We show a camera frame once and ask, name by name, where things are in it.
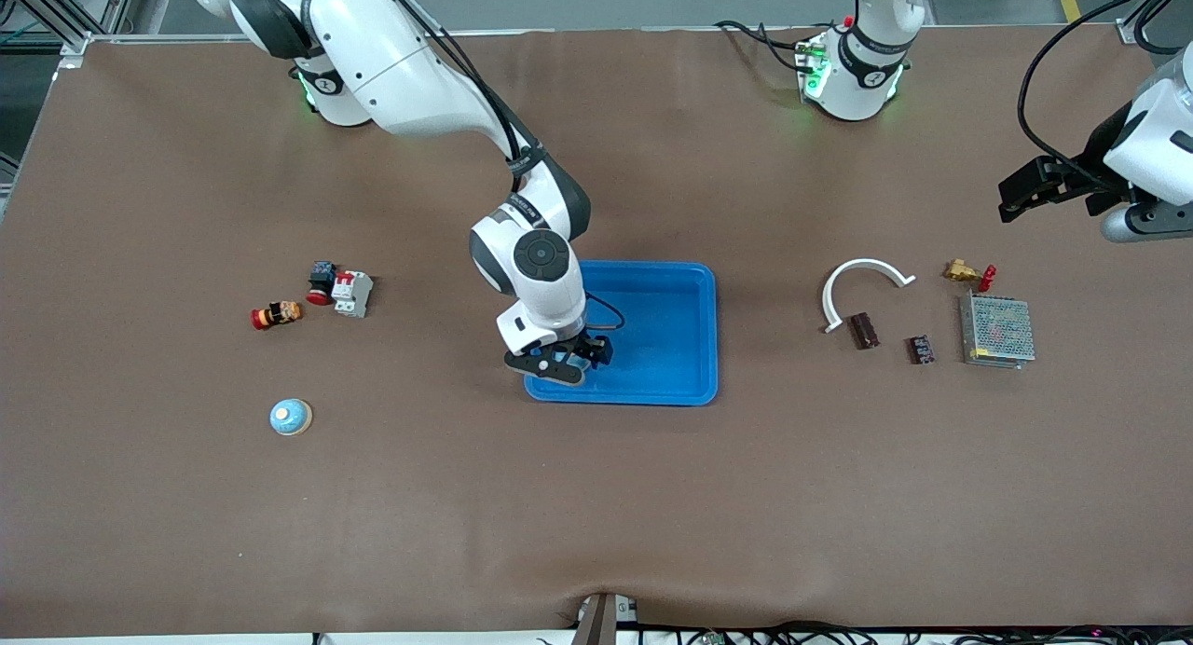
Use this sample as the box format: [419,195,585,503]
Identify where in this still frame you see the white curved pipe clamp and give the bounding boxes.
[821,258,917,335]

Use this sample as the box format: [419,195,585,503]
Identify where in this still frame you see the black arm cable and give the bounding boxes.
[1017,0,1193,176]
[373,0,626,335]

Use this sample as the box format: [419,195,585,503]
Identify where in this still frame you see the black cables along table edge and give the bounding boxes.
[643,620,1193,645]

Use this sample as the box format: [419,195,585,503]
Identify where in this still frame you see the brass valve red handle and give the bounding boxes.
[942,259,997,294]

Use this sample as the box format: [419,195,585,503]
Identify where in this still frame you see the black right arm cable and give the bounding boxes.
[373,0,626,335]

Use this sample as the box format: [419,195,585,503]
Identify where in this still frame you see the blue bell orange button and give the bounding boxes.
[269,398,314,439]

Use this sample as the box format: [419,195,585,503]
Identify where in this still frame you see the blue plastic tray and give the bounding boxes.
[524,260,720,406]

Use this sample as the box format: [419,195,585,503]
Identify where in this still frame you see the red orange push button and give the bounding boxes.
[251,300,304,331]

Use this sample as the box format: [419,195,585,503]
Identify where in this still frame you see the white red circuit breaker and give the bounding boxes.
[331,269,375,319]

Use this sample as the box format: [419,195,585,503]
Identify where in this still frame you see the metal table edge bracket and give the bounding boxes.
[570,593,640,645]

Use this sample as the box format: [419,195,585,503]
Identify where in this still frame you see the metal mesh power supply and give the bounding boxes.
[959,291,1036,370]

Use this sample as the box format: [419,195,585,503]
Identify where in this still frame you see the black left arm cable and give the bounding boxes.
[1017,0,1193,176]

